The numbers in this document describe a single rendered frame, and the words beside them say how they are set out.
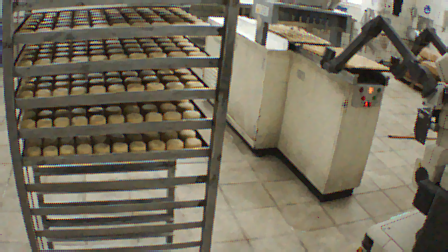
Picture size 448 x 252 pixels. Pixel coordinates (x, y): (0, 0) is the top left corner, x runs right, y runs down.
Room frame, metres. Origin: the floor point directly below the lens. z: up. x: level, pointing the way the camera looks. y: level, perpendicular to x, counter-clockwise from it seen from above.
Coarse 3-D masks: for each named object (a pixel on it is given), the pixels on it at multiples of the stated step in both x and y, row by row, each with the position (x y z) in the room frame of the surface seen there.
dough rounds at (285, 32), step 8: (272, 32) 3.10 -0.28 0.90; (280, 32) 3.07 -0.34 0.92; (288, 32) 3.14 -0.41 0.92; (296, 32) 3.20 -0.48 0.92; (304, 32) 3.28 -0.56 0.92; (288, 40) 2.89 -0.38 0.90; (296, 40) 2.84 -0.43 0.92; (304, 40) 2.90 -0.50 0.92; (312, 40) 2.95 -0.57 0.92; (320, 40) 3.06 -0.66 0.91
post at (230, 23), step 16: (224, 16) 1.09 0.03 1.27; (224, 32) 1.07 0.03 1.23; (224, 48) 1.07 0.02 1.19; (224, 64) 1.07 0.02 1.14; (224, 80) 1.07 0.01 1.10; (224, 96) 1.07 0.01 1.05; (224, 112) 1.07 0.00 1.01; (224, 128) 1.08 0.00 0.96; (208, 160) 1.09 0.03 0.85; (208, 176) 1.08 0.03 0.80; (208, 192) 1.07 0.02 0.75; (208, 208) 1.07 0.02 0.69; (208, 224) 1.07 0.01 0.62; (208, 240) 1.07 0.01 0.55
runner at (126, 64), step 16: (48, 64) 0.90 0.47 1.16; (64, 64) 0.92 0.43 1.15; (80, 64) 0.94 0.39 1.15; (96, 64) 0.96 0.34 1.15; (112, 64) 0.98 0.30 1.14; (128, 64) 0.99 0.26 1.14; (144, 64) 1.01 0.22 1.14; (160, 64) 1.03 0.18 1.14; (176, 64) 1.05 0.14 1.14; (192, 64) 1.06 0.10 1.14; (208, 64) 1.08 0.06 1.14
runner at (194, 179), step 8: (176, 176) 1.06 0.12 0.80; (184, 176) 1.07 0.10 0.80; (192, 176) 1.07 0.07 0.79; (200, 176) 1.08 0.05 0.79; (32, 184) 0.87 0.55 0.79; (40, 184) 0.88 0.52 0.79; (48, 184) 0.89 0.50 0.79; (56, 184) 0.90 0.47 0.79; (64, 184) 0.91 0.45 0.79; (72, 184) 0.92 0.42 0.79; (80, 184) 0.93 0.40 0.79; (88, 184) 0.94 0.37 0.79; (96, 184) 0.96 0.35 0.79; (104, 184) 0.97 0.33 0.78; (112, 184) 0.98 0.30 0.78; (120, 184) 0.99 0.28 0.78; (128, 184) 1.00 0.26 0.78; (136, 184) 1.01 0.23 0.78; (144, 184) 1.02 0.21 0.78; (152, 184) 1.03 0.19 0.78; (160, 184) 1.04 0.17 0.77; (168, 184) 1.05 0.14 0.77; (176, 184) 1.06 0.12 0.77; (184, 184) 1.06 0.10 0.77
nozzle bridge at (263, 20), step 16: (256, 0) 3.00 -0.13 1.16; (272, 0) 2.97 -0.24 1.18; (256, 16) 2.97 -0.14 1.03; (272, 16) 2.76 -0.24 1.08; (288, 16) 2.90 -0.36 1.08; (304, 16) 2.96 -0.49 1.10; (320, 16) 3.02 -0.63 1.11; (336, 16) 3.08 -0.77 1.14; (352, 16) 3.04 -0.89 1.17; (256, 32) 2.94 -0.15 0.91; (336, 32) 3.15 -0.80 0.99
